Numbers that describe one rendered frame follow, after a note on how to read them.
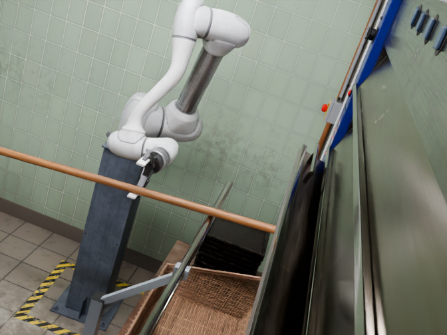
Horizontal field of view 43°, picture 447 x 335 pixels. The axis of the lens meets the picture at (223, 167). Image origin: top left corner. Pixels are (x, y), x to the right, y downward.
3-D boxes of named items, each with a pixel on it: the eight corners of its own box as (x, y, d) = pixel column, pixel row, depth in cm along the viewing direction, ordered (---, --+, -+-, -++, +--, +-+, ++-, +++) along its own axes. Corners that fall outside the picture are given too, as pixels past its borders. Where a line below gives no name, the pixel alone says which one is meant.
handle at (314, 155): (308, 153, 220) (311, 155, 220) (301, 183, 190) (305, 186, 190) (316, 141, 218) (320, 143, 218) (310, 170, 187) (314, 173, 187)
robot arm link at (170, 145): (170, 171, 230) (140, 165, 232) (181, 159, 244) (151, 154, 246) (172, 147, 226) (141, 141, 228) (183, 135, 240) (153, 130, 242)
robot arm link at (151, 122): (115, 126, 281) (125, 85, 273) (150, 132, 288) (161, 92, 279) (118, 139, 267) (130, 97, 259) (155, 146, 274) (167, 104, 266)
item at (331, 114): (337, 120, 281) (345, 102, 277) (337, 126, 272) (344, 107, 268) (323, 115, 282) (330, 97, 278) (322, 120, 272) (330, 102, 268)
